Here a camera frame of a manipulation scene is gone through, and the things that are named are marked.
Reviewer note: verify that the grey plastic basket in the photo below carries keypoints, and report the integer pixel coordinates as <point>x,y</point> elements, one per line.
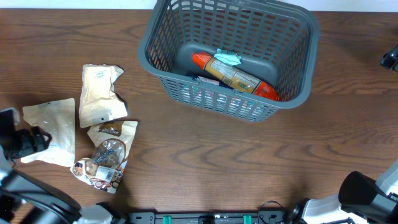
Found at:
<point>277,43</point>

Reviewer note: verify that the beige pouch upper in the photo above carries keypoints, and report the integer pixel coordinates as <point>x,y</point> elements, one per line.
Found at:
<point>98,101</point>

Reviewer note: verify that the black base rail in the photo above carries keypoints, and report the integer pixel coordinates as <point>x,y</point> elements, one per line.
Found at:
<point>264,216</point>

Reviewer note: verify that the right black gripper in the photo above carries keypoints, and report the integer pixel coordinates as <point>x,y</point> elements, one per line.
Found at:
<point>391,60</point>

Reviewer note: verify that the brown snack pouch with window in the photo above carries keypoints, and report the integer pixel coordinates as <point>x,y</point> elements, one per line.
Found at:
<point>105,168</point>

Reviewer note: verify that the orange cracker package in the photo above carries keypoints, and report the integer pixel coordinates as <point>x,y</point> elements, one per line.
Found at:
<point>234,77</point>

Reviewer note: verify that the light blue wipes packet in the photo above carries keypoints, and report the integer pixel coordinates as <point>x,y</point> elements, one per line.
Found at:
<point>228,57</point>

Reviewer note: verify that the beige pouch far left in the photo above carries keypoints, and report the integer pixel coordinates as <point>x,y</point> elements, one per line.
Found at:
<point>58,119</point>

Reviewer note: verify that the beige pouch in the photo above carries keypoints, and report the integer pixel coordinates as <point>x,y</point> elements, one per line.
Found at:
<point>58,119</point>
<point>98,101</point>

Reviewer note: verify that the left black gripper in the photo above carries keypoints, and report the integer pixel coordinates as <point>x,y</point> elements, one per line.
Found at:
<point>26,144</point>

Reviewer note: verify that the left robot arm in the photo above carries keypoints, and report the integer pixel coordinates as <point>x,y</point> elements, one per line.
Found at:
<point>50,205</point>

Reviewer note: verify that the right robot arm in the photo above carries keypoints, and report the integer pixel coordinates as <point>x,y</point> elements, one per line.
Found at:
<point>360,199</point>

